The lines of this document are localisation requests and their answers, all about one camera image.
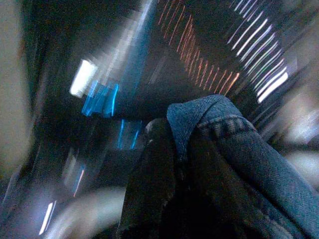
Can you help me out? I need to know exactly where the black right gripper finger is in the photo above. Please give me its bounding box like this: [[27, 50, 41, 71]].
[[116, 118, 180, 239]]

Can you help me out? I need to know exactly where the dark blue denim garment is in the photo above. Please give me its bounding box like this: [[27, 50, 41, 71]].
[[159, 94, 319, 239]]

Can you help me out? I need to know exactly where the washing machine drum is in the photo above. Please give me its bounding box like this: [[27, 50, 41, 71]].
[[22, 0, 300, 195]]

